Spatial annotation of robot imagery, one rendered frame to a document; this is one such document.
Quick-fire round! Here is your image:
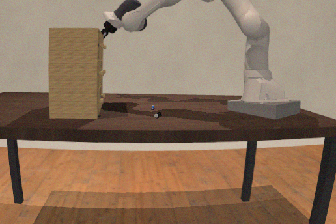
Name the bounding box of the tan wooden chest of drawers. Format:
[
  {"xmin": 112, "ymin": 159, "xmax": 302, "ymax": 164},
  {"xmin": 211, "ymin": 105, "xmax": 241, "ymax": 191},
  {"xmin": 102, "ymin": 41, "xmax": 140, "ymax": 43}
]
[{"xmin": 49, "ymin": 28, "xmax": 103, "ymax": 119}]

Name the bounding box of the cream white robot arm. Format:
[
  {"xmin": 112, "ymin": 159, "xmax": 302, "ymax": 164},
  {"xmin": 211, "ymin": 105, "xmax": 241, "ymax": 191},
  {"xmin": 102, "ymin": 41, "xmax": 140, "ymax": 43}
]
[{"xmin": 103, "ymin": 0, "xmax": 289, "ymax": 103}]

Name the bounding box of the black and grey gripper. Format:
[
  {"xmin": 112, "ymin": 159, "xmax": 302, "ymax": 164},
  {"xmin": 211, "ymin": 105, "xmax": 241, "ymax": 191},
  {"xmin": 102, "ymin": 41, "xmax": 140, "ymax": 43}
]
[{"xmin": 101, "ymin": 21, "xmax": 117, "ymax": 38}]

